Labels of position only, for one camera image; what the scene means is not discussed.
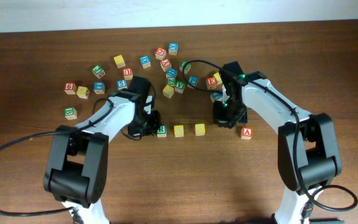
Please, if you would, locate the green R block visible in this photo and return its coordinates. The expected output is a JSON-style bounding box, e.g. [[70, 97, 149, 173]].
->
[[157, 125, 167, 138]]

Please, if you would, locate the yellow S block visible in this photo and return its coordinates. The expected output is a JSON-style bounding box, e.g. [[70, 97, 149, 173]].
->
[[174, 125, 185, 138], [195, 123, 206, 136]]

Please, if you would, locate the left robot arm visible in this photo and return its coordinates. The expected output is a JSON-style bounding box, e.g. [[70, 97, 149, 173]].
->
[[44, 76, 160, 223]]

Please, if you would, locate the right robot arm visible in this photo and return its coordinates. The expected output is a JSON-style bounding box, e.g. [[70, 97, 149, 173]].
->
[[213, 62, 342, 223]]

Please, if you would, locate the blue T block right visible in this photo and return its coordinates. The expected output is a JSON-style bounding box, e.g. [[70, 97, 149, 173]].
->
[[210, 92, 223, 103]]

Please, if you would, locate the blue t block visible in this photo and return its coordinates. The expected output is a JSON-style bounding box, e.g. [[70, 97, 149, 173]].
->
[[93, 82, 105, 95], [210, 92, 223, 103]]

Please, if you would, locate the red A block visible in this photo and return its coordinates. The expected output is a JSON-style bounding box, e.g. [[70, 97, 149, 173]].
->
[[241, 127, 253, 140]]

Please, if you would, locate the red E block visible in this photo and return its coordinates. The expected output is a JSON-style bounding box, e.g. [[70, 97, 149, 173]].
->
[[206, 77, 217, 90]]

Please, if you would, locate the yellow C block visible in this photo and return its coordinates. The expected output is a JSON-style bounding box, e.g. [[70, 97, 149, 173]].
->
[[162, 85, 175, 98]]

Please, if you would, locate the yellow block near E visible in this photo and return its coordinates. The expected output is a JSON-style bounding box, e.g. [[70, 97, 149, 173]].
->
[[213, 72, 223, 85]]

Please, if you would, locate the blue P block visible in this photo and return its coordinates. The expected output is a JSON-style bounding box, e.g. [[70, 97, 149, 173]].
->
[[188, 76, 198, 88]]

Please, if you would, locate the green Z block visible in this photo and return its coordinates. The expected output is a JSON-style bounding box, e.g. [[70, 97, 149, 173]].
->
[[167, 77, 177, 87]]

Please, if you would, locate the blue 5 block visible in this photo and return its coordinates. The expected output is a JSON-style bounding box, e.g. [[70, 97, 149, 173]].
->
[[116, 80, 128, 90]]

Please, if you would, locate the green V block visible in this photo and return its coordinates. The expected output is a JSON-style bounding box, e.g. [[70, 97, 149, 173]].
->
[[174, 80, 186, 93]]

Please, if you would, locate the blue H block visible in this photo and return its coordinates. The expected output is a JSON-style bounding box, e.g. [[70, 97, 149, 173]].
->
[[166, 68, 177, 78]]

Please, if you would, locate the red U block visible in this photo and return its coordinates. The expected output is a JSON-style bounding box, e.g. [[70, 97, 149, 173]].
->
[[122, 68, 134, 80]]

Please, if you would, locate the green N block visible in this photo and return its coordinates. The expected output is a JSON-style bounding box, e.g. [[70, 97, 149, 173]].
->
[[180, 60, 191, 74]]

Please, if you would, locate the blue T block left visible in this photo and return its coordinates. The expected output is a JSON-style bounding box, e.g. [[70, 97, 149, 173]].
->
[[93, 82, 105, 95]]

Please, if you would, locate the red Y block upper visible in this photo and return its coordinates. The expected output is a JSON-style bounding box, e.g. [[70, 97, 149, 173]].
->
[[160, 58, 172, 72]]

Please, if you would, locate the blue D block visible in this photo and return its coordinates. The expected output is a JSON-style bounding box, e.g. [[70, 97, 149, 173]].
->
[[140, 55, 151, 68]]

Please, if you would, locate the yellow block upper left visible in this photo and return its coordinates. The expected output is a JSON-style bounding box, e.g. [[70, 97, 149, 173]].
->
[[113, 55, 126, 68]]

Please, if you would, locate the red Q block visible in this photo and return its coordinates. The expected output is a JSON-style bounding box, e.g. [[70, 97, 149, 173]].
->
[[155, 47, 167, 60]]

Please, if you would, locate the green J block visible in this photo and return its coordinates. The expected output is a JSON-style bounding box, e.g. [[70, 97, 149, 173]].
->
[[92, 65, 106, 79]]

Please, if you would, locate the green B block far left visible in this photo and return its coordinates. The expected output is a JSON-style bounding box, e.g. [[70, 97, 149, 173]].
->
[[64, 107, 77, 120]]

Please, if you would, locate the blue X block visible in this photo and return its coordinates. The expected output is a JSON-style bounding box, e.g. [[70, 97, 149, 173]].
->
[[168, 42, 178, 55]]

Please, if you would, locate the red 6 block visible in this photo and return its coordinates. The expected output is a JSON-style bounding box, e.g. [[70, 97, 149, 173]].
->
[[64, 82, 77, 95]]

